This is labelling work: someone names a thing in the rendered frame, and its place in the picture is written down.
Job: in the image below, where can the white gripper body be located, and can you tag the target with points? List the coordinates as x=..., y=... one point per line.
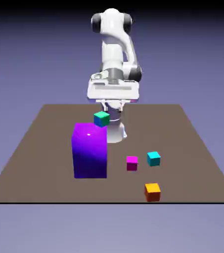
x=113, y=92

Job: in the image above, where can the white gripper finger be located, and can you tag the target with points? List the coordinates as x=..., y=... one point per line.
x=104, y=105
x=121, y=105

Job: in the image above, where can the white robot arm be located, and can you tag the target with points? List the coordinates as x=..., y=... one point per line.
x=111, y=39

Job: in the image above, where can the small green cube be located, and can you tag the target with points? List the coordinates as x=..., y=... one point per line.
x=101, y=118

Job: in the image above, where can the small magenta cube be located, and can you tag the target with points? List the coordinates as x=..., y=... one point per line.
x=132, y=163

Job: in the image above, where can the small cyan cube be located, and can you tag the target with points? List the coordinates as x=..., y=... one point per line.
x=153, y=158

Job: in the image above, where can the small orange cube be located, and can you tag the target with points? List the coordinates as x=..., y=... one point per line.
x=152, y=192

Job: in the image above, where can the large purple box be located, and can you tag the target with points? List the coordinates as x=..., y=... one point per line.
x=90, y=152

